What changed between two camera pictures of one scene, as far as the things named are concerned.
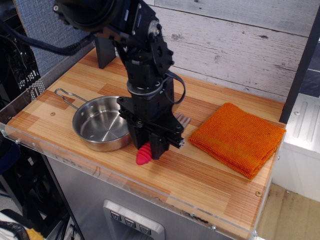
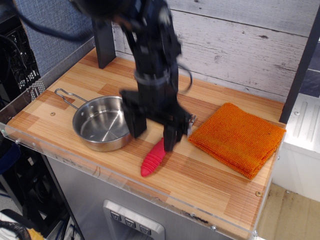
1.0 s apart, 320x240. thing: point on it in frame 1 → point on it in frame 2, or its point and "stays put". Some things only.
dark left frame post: x=105 y=50 stays put
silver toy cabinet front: x=103 y=210 stays put
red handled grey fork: x=144 y=153 → x=157 y=155
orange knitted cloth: x=243 y=142 stays put
